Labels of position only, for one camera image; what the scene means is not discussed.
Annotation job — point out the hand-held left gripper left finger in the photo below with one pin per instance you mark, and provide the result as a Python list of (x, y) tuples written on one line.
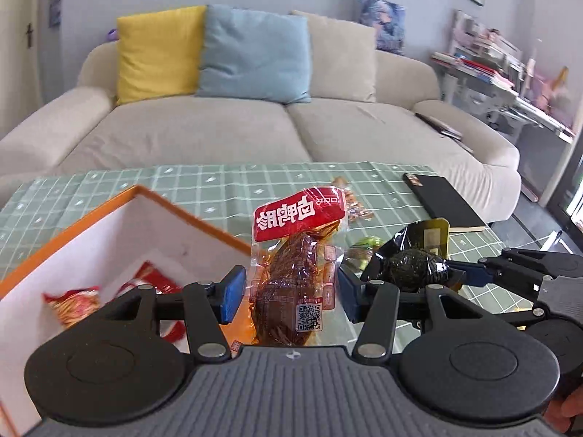
[(232, 293)]

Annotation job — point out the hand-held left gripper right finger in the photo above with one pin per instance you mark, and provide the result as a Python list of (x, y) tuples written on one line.
[(348, 298)]

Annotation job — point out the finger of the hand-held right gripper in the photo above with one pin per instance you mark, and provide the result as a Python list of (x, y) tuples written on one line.
[(473, 276), (524, 316)]

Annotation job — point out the red label brown meat packet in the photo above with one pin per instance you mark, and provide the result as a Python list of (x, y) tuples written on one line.
[(291, 282)]

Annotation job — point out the dark green snack packet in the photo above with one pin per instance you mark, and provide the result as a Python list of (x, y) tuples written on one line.
[(410, 268)]

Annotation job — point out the orange sausage snack packet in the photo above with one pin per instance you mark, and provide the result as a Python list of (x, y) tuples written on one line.
[(357, 207)]

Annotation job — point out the orange cardboard box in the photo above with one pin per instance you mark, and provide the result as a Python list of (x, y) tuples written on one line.
[(136, 227)]

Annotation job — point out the person's right hand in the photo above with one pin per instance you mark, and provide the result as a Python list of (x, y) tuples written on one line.
[(567, 412)]

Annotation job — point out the light green snack packet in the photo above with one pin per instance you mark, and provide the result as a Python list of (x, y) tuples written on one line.
[(364, 243)]

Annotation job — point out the black notebook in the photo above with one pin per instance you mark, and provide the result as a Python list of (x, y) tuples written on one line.
[(446, 200)]

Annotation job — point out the red white snack packet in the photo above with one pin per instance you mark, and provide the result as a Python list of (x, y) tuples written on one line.
[(150, 280)]

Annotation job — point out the green checked tablecloth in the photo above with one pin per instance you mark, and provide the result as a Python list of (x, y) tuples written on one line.
[(182, 182)]

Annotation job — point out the red yellow snack packet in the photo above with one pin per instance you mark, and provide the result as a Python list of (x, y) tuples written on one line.
[(73, 307)]

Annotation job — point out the beige sofa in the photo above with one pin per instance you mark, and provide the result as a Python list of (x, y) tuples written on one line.
[(182, 132)]

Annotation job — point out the cluttered side shelf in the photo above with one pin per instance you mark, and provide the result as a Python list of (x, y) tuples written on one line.
[(510, 104)]

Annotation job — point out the pink toy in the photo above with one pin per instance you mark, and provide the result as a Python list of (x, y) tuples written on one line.
[(553, 89)]

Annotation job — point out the stack of books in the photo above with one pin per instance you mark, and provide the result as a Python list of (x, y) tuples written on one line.
[(473, 68)]

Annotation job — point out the beige cushion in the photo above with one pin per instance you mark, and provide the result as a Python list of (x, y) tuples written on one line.
[(341, 63)]

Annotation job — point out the light blue cushion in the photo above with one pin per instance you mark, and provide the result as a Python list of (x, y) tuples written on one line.
[(255, 54)]

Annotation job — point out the yellow cushion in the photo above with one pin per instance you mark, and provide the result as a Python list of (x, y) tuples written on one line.
[(159, 54)]

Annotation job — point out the purple plush toy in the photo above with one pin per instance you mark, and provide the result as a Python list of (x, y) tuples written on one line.
[(112, 35)]

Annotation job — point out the white door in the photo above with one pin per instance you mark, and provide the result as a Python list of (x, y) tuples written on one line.
[(22, 54)]

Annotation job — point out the blue floral wall poster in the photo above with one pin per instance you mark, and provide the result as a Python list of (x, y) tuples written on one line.
[(382, 22)]

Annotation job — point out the purple wall poster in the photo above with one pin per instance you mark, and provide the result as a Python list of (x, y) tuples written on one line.
[(55, 0)]

